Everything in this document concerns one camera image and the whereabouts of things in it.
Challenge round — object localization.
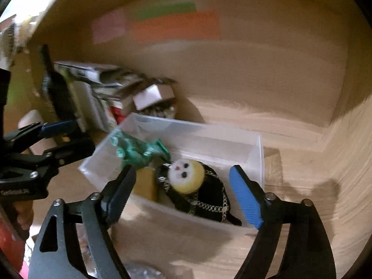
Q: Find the yellow sponge block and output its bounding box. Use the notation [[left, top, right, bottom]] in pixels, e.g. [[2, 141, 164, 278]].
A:
[[132, 166, 159, 203]]

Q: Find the green plush toy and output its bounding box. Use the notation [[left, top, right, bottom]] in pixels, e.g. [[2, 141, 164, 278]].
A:
[[110, 130, 172, 169]]

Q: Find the small open cardboard box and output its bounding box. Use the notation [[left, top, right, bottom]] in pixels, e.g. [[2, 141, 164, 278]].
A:
[[133, 77, 179, 120]]

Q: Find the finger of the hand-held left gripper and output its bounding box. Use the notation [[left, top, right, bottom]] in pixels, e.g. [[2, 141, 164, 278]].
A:
[[0, 137, 95, 200], [3, 119, 81, 152]]

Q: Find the green sticky note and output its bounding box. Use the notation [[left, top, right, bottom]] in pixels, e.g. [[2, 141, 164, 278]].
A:
[[135, 1, 197, 21]]

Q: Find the yellow-faced black plush doll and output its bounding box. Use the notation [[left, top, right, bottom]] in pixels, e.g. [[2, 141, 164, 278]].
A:
[[155, 158, 242, 226]]

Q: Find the crumpled clear plastic bag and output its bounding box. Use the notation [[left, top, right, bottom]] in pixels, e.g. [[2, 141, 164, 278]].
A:
[[126, 263, 164, 279]]

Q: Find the stack of books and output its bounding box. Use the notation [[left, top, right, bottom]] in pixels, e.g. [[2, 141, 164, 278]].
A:
[[54, 60, 146, 132]]

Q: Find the dark flat object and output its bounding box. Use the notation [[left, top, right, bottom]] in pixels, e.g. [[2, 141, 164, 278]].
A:
[[39, 44, 78, 123]]

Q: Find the red object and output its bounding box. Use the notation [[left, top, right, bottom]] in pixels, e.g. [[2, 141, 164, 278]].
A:
[[0, 206, 30, 271]]

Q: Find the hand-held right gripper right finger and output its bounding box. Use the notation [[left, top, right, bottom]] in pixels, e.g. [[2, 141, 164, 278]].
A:
[[229, 164, 338, 279]]

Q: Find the pink sticky note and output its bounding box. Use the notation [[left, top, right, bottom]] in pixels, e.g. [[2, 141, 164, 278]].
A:
[[92, 9, 128, 45]]

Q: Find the clear plastic storage box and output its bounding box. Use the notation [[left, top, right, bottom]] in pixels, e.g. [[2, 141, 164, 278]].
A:
[[78, 112, 265, 236]]

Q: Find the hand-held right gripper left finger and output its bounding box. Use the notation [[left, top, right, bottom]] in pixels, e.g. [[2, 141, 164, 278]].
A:
[[27, 164, 137, 279]]

